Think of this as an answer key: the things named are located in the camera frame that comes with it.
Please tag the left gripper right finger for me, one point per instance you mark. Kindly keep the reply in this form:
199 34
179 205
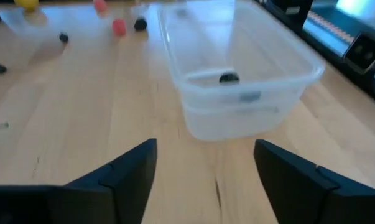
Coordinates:
286 186

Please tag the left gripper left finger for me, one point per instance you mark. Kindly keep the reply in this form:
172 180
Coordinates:
134 180

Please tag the clear plastic tupperware container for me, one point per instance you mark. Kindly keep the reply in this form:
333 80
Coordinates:
237 124

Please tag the dark toy cherry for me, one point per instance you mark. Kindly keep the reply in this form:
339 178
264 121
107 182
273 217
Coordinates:
229 78

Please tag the pink toy raspberry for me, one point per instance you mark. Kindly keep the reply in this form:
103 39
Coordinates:
100 5
119 27

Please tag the toy blackberry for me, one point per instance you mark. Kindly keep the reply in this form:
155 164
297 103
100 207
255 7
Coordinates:
140 25

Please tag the yellow toy lemon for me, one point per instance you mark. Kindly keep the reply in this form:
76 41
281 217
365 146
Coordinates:
26 3

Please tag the table-level camera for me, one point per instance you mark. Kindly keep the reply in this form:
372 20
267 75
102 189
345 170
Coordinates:
364 51

